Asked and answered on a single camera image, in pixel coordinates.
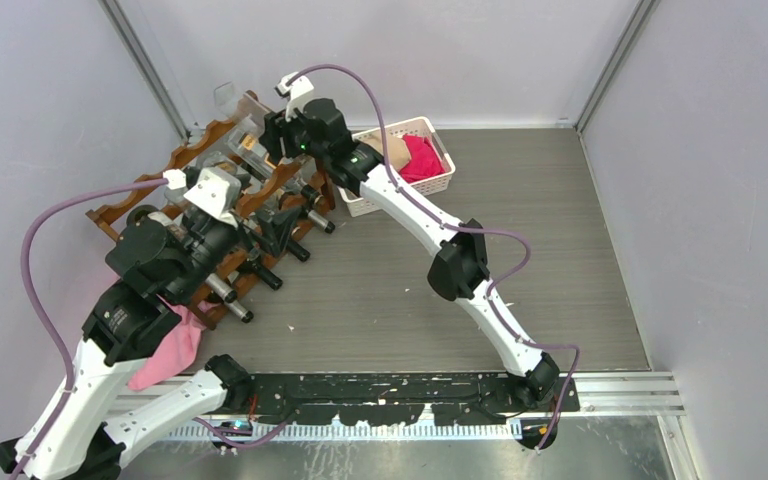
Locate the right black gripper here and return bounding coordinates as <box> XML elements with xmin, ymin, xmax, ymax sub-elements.
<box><xmin>257</xmin><ymin>99</ymin><xmax>327</xmax><ymax>167</ymax></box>

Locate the brown wine bottle white label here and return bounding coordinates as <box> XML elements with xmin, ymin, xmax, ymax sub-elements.
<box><xmin>286</xmin><ymin>238</ymin><xmax>311</xmax><ymax>262</ymax></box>

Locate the clear bottle black cap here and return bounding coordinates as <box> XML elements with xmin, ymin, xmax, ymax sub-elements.
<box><xmin>225</xmin><ymin>126</ymin><xmax>279</xmax><ymax>181</ymax></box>
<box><xmin>196</xmin><ymin>152</ymin><xmax>272</xmax><ymax>201</ymax></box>

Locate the black-neck green wine bottle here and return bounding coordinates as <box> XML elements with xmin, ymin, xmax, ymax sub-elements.
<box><xmin>240</xmin><ymin>260</ymin><xmax>283</xmax><ymax>291</ymax></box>

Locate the clear glass bottle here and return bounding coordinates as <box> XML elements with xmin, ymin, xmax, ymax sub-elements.
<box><xmin>213</xmin><ymin>82</ymin><xmax>272</xmax><ymax>137</ymax></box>

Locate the silver-neck dark wine bottle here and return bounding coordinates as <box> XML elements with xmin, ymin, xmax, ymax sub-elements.
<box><xmin>224</xmin><ymin>300</ymin><xmax>254</xmax><ymax>324</ymax></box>

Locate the clear drinking glass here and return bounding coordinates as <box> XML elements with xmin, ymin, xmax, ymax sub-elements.
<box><xmin>164</xmin><ymin>188</ymin><xmax>189</xmax><ymax>211</ymax></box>

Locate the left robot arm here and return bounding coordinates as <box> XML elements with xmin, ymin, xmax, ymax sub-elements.
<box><xmin>0</xmin><ymin>210</ymin><xmax>254</xmax><ymax>479</ymax></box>

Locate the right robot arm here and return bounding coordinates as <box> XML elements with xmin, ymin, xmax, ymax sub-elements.
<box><xmin>259</xmin><ymin>98</ymin><xmax>560</xmax><ymax>411</ymax></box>

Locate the brown wooden wine rack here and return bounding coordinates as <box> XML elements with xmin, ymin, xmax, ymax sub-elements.
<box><xmin>85</xmin><ymin>90</ymin><xmax>338</xmax><ymax>331</ymax></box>

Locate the white plastic basket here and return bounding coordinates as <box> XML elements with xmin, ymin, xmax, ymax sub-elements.
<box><xmin>337</xmin><ymin>116</ymin><xmax>456</xmax><ymax>217</ymax></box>

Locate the beige cloth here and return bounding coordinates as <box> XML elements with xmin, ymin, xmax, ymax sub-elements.
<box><xmin>361</xmin><ymin>131</ymin><xmax>412</xmax><ymax>172</ymax></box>

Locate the magenta cloth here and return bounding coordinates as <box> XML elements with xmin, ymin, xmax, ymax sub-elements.
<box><xmin>397</xmin><ymin>135</ymin><xmax>445</xmax><ymax>183</ymax></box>

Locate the pink cloth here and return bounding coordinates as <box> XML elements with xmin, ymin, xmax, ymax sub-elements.
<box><xmin>127</xmin><ymin>306</ymin><xmax>206</xmax><ymax>392</ymax></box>

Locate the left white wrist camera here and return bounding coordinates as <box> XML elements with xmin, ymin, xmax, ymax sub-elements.
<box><xmin>162</xmin><ymin>167</ymin><xmax>242</xmax><ymax>229</ymax></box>

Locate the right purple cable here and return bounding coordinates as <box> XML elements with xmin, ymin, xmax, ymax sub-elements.
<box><xmin>287</xmin><ymin>64</ymin><xmax>582</xmax><ymax>452</ymax></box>

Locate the purple cable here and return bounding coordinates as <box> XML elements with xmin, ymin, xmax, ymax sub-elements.
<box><xmin>287</xmin><ymin>64</ymin><xmax>582</xmax><ymax>452</ymax></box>
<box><xmin>7</xmin><ymin>177</ymin><xmax>173</xmax><ymax>480</ymax></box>

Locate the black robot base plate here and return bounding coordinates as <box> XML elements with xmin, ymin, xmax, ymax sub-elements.
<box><xmin>214</xmin><ymin>372</ymin><xmax>580</xmax><ymax>427</ymax></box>

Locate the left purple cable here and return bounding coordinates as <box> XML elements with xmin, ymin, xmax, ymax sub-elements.
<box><xmin>7</xmin><ymin>177</ymin><xmax>173</xmax><ymax>480</ymax></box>

